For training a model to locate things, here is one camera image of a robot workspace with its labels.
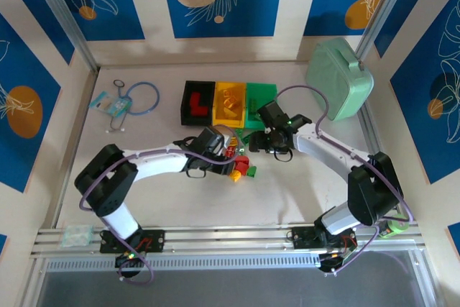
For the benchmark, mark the aluminium frame post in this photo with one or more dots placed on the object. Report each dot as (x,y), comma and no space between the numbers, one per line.
(381,8)
(68,23)

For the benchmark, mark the small green lego brick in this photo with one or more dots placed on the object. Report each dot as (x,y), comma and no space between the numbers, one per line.
(239,133)

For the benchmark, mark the green plastic container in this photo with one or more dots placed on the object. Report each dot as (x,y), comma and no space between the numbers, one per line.
(266,89)

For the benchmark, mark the orange lego brick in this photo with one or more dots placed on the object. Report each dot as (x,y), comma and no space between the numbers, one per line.
(234,141)
(231,101)

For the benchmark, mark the red printed lego brick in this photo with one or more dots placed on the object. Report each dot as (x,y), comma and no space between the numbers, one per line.
(231,151)

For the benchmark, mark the grey metal panel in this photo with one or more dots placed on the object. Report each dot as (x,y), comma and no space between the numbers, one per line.
(230,289)

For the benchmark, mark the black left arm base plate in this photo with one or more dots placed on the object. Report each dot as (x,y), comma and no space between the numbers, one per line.
(154,240)

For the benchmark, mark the green tape roll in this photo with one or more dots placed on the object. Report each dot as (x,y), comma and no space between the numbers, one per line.
(395,229)

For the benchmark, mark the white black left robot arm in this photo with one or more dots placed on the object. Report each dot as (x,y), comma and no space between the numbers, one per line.
(158,163)

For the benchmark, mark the clear plastic packet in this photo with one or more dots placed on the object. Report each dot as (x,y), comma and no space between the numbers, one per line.
(76,236)

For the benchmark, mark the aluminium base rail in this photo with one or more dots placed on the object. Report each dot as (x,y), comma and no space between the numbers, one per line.
(230,240)

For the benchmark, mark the large red lego brick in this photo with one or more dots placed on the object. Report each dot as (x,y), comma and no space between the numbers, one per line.
(196,103)

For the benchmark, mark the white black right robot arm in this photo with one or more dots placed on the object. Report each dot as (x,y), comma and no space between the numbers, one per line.
(323,149)

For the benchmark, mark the blue stethoscope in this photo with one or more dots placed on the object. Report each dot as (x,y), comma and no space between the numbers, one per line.
(157,96)

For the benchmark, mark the light blue blister packet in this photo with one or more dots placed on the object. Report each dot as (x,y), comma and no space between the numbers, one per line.
(108,104)

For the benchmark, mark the mint green zip case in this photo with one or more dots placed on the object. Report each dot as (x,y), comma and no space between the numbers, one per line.
(334,77)

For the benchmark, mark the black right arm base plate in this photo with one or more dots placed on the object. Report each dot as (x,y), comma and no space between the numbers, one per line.
(303,238)

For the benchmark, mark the yellow plastic container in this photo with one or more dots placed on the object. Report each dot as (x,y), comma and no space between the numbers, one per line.
(240,86)

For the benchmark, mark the black plastic container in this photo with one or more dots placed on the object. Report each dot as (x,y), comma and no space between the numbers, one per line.
(206,89)

